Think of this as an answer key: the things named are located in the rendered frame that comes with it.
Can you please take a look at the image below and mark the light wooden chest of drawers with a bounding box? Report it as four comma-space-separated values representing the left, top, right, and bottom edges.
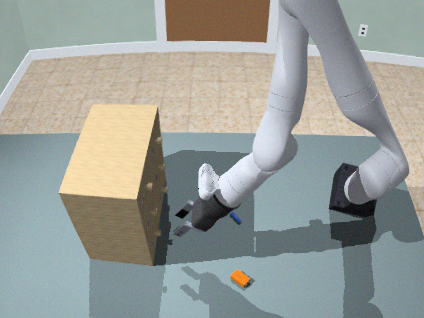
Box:
59, 105, 159, 266

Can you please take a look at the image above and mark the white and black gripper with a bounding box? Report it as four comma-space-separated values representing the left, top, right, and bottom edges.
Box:
173, 163, 249, 237

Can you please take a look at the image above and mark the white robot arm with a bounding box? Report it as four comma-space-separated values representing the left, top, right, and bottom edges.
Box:
227, 0, 409, 204

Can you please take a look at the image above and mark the wooden drawer front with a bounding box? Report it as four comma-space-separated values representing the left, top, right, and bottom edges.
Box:
137, 154, 153, 221
149, 213, 161, 261
148, 113, 162, 173
156, 170, 168, 218
143, 186, 158, 244
153, 144, 165, 195

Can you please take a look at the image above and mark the orange rectangular block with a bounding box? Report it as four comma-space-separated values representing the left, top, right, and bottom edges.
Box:
231, 270, 250, 288

